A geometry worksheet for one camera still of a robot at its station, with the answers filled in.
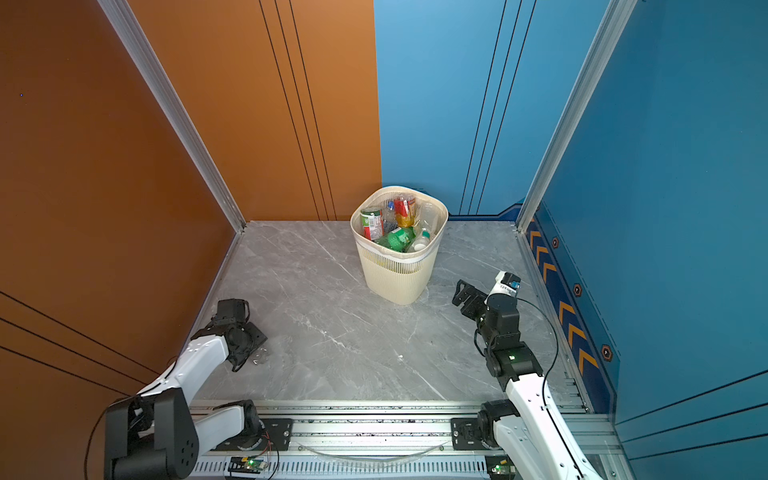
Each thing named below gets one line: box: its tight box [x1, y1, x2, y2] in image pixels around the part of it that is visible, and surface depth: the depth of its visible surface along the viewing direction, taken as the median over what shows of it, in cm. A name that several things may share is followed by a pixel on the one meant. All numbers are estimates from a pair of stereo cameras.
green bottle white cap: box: [376, 226, 417, 253], surface depth 85 cm
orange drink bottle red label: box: [394, 198, 416, 228], surface depth 89 cm
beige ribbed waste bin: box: [350, 186, 449, 305], surface depth 86 cm
